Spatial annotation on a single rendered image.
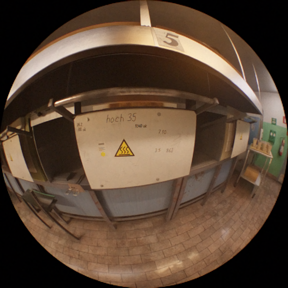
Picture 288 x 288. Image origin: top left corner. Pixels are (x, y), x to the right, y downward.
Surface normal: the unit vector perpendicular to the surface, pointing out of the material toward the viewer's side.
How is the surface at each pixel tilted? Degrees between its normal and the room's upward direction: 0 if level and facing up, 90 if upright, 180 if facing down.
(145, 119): 90
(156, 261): 0
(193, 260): 0
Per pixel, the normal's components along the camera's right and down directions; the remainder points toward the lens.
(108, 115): 0.21, 0.28
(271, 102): -0.98, 0.09
